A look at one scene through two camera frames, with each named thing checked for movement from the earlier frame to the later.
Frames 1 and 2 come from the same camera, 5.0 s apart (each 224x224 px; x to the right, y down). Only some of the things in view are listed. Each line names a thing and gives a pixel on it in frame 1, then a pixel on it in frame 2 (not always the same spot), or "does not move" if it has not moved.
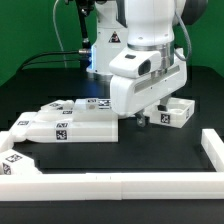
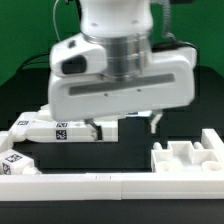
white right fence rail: [213, 146] does not move
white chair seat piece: [177, 112] to [184, 157]
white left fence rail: [6, 141] does not move
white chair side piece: [26, 126] does not move
